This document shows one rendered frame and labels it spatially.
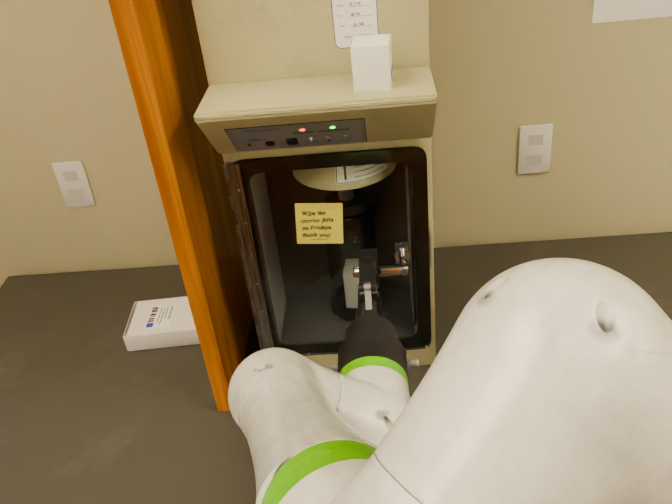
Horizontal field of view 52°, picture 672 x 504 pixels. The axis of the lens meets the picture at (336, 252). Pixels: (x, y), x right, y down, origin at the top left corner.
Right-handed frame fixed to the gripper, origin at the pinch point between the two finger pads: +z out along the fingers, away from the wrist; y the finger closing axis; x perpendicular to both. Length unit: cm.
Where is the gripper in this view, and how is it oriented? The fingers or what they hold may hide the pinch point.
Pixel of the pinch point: (368, 268)
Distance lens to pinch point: 111.4
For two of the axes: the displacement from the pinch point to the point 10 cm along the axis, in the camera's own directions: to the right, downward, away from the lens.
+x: -10.0, 0.7, 0.7
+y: -0.9, -8.3, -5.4
